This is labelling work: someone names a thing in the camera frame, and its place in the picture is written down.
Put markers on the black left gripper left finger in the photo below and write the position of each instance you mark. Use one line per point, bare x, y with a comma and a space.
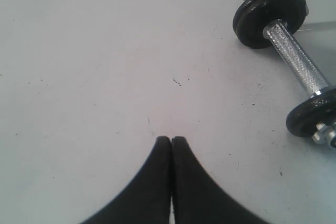
147, 197

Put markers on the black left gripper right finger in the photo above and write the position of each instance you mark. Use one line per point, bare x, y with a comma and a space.
196, 196

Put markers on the chrome threaded dumbbell bar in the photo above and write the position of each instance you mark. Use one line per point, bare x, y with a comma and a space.
307, 73

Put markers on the black plate end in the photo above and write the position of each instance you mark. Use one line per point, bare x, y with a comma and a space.
252, 22

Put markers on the chrome hex collar nut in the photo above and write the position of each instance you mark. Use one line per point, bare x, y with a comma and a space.
325, 134

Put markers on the white plastic tray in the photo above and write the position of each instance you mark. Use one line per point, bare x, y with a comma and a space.
318, 26

